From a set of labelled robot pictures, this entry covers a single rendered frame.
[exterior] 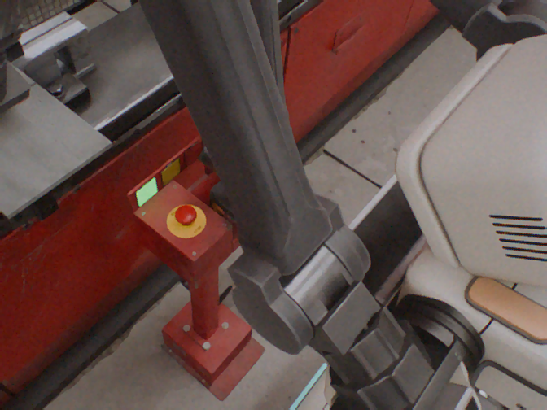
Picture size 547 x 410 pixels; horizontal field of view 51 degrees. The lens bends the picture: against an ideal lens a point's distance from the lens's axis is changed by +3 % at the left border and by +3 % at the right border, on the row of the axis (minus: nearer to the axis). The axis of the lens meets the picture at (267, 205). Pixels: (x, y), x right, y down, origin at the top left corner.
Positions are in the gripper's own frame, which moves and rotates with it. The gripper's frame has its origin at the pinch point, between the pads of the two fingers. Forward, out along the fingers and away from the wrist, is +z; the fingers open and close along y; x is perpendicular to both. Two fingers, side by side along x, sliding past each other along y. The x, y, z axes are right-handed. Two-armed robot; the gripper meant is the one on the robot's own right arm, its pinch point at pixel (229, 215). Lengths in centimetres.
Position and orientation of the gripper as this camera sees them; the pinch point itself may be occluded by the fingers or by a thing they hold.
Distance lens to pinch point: 113.7
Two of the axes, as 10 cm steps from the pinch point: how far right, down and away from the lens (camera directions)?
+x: -6.3, 6.1, -4.7
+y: -7.2, -6.9, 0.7
